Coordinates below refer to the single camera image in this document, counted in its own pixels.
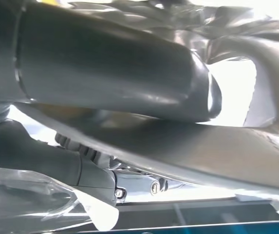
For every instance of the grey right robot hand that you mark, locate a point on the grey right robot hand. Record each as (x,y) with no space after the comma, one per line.
(105,71)

